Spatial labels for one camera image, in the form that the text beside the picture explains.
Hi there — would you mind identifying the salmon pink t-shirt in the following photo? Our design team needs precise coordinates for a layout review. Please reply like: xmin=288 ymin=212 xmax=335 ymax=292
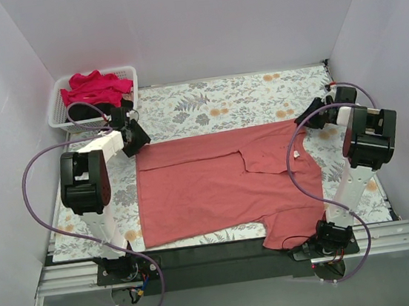
xmin=136 ymin=120 xmax=325 ymax=250

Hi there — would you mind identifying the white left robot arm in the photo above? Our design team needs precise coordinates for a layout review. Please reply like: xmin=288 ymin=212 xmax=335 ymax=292
xmin=59 ymin=105 xmax=151 ymax=279

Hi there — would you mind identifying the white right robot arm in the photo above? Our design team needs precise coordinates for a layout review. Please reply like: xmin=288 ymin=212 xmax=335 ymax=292
xmin=295 ymin=82 xmax=397 ymax=255

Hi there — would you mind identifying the black t-shirt in basket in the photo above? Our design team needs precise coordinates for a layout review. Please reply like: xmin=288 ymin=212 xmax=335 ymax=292
xmin=67 ymin=102 xmax=117 ymax=122

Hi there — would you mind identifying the magenta t-shirt in basket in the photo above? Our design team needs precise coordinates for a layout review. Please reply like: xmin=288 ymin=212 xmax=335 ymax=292
xmin=59 ymin=70 xmax=133 ymax=107

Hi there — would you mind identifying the white plastic laundry basket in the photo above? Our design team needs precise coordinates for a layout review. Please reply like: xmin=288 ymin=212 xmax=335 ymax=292
xmin=48 ymin=66 xmax=139 ymax=133

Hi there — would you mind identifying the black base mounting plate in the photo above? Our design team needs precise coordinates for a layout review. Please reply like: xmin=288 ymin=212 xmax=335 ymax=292
xmin=93 ymin=236 xmax=359 ymax=296

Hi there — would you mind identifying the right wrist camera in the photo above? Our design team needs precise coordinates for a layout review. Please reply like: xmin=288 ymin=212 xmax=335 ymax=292
xmin=324 ymin=82 xmax=337 ymax=94

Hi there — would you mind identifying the aluminium frame rail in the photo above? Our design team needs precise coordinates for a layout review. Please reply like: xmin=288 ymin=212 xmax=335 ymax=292
xmin=36 ymin=220 xmax=409 ymax=297

